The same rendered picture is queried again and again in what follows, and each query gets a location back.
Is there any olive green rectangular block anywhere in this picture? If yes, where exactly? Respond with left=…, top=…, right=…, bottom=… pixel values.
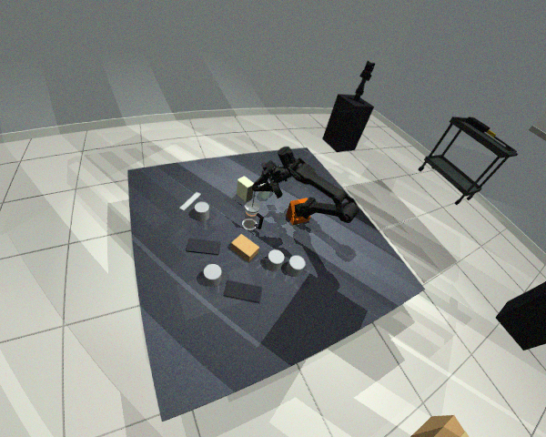
left=237, top=176, right=254, bottom=202

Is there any glass french press with black knob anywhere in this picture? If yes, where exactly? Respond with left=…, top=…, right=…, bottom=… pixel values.
left=242, top=185, right=264, bottom=230

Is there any white cylinder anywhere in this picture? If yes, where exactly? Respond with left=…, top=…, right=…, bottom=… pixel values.
left=287, top=256, right=306, bottom=277
left=195, top=202, right=209, bottom=222
left=266, top=250, right=284, bottom=271
left=204, top=264, right=221, bottom=288

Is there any white flat bar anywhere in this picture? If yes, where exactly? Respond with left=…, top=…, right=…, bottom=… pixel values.
left=180, top=193, right=201, bottom=211

